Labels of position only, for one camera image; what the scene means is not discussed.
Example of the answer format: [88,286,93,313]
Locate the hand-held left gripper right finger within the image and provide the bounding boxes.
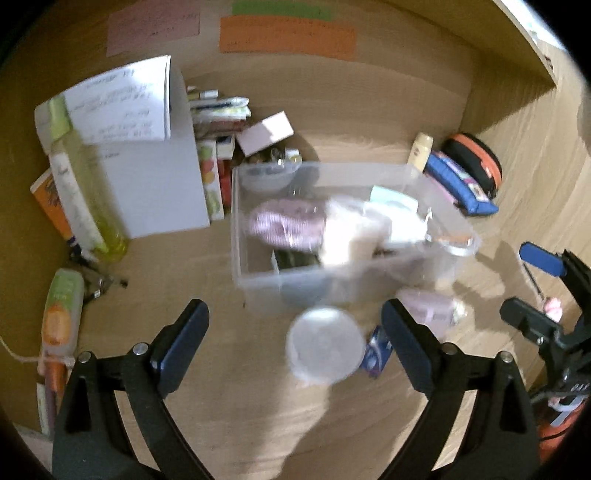
[379,298,541,480]

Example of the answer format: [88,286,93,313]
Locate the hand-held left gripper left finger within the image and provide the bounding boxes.
[52,299,215,480]

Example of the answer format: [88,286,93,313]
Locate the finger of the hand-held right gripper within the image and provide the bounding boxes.
[518,241,591,289]
[500,296,561,344]

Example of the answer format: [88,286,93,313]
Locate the clear round plastic lid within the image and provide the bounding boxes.
[285,307,366,386]

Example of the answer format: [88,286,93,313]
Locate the clear plastic storage bin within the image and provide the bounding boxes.
[231,161,481,317]

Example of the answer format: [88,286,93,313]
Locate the white drawstring pouch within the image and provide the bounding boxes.
[318,196,430,268]

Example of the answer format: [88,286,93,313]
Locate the wooden desktop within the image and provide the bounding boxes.
[0,129,591,480]

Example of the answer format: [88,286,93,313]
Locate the small blue box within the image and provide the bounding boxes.
[360,325,393,379]

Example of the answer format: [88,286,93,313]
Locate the clear plastic cup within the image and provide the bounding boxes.
[425,208,481,257]

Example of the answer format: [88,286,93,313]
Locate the black binder clips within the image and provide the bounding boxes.
[69,249,130,303]

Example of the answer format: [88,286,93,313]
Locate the black orange round case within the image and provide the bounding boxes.
[441,133,502,199]

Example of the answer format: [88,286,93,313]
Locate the orange green tube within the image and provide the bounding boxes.
[41,268,85,358]

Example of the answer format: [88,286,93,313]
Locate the white teal packet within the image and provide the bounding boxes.
[369,185,419,213]

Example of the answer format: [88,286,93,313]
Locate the white file holder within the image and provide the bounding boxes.
[90,60,211,240]

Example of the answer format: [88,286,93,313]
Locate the fruit printed box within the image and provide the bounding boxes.
[196,140,225,221]

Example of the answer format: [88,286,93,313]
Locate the cream lotion bottle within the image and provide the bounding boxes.
[407,132,435,174]

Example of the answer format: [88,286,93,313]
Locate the yellow green bottle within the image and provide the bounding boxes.
[34,95,130,263]

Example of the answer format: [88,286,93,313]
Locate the clear plastic bowl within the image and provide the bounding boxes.
[240,161,298,193]

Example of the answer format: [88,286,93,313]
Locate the orange book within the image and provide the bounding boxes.
[30,167,77,243]

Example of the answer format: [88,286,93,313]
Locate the small white box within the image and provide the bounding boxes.
[235,112,295,158]

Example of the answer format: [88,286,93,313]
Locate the handwritten paper note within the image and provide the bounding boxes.
[62,55,171,144]

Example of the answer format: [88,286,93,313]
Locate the pink sticky note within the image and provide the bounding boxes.
[106,0,201,57]

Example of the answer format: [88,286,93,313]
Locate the orange sticky note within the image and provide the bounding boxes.
[218,16,357,61]

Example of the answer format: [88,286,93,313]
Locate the green sticky note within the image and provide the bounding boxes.
[231,0,333,21]

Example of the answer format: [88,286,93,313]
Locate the white cord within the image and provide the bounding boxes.
[0,336,49,367]

